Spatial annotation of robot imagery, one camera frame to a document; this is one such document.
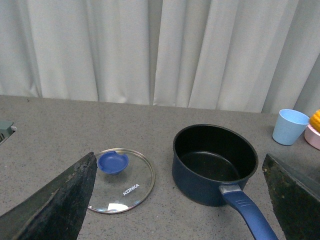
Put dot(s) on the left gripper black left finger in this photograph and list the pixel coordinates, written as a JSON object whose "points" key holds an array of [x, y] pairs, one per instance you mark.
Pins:
{"points": [[57, 210]]}

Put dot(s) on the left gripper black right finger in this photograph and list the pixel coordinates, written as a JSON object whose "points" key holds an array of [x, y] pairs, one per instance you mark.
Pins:
{"points": [[295, 199]]}

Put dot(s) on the glass lid blue knob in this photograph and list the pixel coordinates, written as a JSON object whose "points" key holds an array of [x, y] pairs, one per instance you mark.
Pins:
{"points": [[124, 179]]}

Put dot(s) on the yellow corn cob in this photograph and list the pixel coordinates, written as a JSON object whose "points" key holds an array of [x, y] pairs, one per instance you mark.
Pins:
{"points": [[315, 121]]}

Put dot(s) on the pink bowl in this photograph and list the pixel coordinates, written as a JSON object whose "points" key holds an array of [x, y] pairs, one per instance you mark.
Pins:
{"points": [[312, 137]]}

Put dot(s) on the light blue cup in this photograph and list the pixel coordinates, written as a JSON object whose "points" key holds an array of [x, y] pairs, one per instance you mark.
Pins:
{"points": [[290, 124]]}

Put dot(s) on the dark blue saucepan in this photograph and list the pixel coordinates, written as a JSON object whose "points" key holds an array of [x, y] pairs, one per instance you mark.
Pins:
{"points": [[211, 166]]}

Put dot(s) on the grey green device at edge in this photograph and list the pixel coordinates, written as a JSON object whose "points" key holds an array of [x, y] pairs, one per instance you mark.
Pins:
{"points": [[7, 128]]}

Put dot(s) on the white curtain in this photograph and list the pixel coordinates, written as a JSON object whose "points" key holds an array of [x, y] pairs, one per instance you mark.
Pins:
{"points": [[238, 55]]}

